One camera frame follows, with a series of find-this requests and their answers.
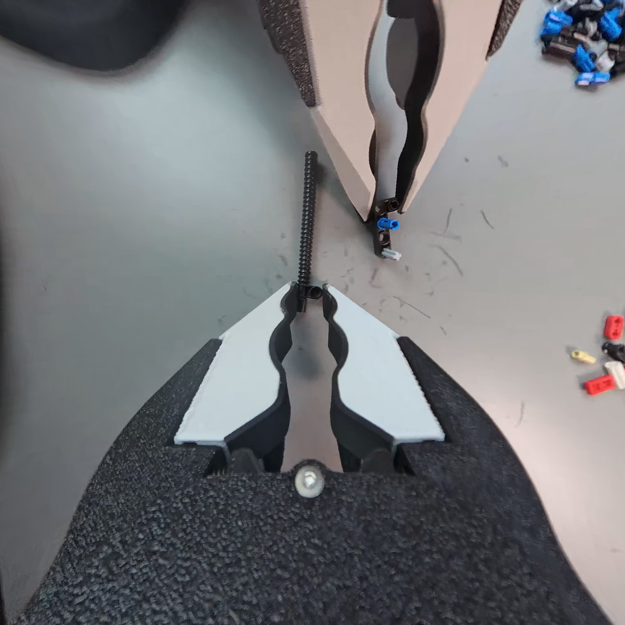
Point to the white pin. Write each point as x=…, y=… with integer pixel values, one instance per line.
x=392, y=254

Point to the pile of blue black pins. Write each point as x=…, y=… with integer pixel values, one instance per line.
x=581, y=34

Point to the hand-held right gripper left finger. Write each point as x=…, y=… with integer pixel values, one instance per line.
x=234, y=385

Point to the black angled connector brick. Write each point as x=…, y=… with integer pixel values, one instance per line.
x=614, y=350

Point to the black holed beam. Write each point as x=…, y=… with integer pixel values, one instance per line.
x=385, y=239

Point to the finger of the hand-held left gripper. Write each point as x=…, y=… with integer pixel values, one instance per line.
x=454, y=97
x=342, y=97

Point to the tan pin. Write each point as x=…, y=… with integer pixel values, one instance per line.
x=583, y=356

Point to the blue pin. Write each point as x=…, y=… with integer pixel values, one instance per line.
x=388, y=224

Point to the dark cloth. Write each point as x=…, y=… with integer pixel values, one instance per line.
x=88, y=29

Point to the red short brick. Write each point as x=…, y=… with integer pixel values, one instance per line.
x=599, y=384

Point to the red rounded connector brick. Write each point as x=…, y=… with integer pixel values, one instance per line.
x=614, y=327

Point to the white short brick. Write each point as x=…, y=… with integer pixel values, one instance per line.
x=616, y=373

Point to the small black connector brick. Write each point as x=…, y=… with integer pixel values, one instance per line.
x=308, y=295

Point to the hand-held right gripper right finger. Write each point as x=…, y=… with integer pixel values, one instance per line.
x=381, y=385

